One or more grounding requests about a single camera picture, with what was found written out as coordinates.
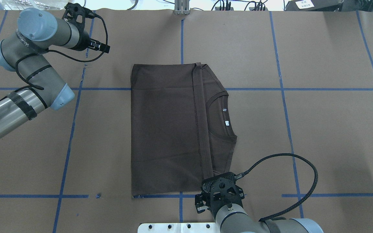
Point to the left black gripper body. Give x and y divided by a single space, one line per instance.
84 42

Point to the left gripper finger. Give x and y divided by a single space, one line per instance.
98 46

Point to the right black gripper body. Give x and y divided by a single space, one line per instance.
200 202

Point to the dark brown t-shirt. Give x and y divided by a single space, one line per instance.
181 132

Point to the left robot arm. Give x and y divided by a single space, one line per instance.
23 53

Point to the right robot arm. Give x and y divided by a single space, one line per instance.
230 217

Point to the white central pillar base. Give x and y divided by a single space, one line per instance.
178 228

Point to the clear plastic bag sheet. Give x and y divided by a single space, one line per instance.
39 4

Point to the grey usb hub left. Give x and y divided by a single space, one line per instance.
222 5

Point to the grey usb hub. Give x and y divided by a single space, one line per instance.
222 5
256 5

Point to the grey usb hub right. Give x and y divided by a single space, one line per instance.
256 5

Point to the black box with label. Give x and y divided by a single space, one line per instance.
314 5

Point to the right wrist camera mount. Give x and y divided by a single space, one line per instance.
224 184

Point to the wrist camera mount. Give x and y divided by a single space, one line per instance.
224 184
76 15

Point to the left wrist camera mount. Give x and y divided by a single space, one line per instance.
76 15

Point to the aluminium frame post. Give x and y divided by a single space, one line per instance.
181 7

